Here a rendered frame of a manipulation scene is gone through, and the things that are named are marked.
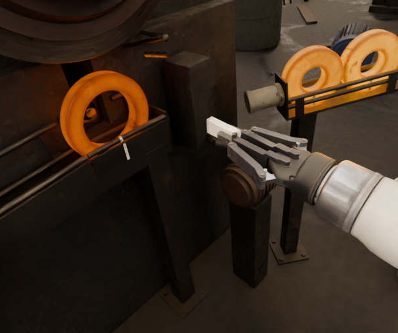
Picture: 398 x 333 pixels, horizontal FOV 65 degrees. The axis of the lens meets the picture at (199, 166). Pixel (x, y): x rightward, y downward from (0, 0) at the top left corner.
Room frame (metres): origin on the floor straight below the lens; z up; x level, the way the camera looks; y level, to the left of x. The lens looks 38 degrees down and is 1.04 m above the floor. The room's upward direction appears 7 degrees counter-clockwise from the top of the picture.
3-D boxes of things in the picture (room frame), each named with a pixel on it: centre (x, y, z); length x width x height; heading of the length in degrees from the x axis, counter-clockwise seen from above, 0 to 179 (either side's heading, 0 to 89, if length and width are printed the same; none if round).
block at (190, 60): (0.73, 0.00, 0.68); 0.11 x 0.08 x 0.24; 40
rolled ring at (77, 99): (0.57, 0.17, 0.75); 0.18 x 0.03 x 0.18; 131
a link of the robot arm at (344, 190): (0.31, -0.20, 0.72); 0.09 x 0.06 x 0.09; 130
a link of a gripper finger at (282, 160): (0.40, -0.10, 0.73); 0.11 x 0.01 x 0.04; 42
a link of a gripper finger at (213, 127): (0.48, -0.05, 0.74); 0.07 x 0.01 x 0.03; 40
